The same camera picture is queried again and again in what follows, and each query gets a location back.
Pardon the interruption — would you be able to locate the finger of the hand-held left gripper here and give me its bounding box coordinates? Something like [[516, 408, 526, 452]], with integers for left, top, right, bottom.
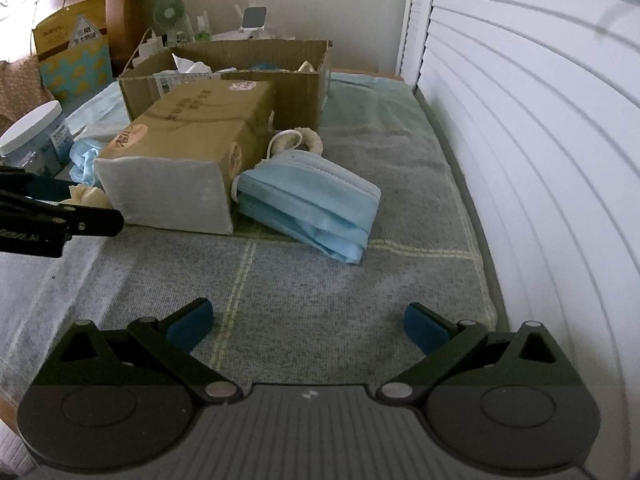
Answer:
[[0, 189, 125, 241], [0, 162, 72, 200]]

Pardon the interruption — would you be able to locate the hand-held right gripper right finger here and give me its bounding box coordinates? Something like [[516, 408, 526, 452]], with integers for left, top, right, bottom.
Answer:
[[375, 302, 571, 406]]

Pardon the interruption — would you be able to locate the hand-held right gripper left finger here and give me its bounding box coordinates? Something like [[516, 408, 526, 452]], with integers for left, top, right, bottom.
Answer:
[[60, 297, 241, 406]]

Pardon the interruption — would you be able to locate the cream cloth scrunchie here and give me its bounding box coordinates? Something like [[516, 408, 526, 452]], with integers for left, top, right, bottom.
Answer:
[[67, 185, 114, 209]]

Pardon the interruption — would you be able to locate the brown cardboard box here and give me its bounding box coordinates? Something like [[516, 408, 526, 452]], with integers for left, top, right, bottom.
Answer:
[[117, 27, 335, 133]]

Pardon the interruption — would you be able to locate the clear jar with white lid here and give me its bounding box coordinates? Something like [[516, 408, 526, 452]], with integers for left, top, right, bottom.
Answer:
[[0, 100, 74, 176]]

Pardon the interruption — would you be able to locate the brown floral cloth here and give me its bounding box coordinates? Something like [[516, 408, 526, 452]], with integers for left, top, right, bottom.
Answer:
[[0, 57, 57, 134]]

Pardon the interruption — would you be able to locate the yellow and teal packet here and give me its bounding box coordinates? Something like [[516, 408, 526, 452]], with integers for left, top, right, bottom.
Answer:
[[32, 0, 114, 104]]

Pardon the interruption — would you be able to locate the brown paper tissue pack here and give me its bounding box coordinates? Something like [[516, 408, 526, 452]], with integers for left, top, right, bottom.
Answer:
[[94, 79, 278, 236]]

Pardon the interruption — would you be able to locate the wooden headboard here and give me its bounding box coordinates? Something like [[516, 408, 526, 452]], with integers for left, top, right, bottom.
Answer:
[[0, 0, 139, 81]]

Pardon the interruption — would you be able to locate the small green desk fan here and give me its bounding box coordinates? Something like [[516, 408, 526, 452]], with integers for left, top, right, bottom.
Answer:
[[152, 0, 187, 44]]

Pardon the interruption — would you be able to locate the white louvre closet door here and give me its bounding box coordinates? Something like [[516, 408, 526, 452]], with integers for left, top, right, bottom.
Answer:
[[395, 0, 439, 87], [415, 0, 640, 480]]

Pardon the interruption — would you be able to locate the small white screen device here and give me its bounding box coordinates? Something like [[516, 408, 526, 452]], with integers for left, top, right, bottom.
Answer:
[[241, 6, 269, 36]]

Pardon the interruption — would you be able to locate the cream braided hair ring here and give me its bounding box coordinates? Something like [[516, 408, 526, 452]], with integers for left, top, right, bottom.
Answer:
[[287, 126, 326, 155]]

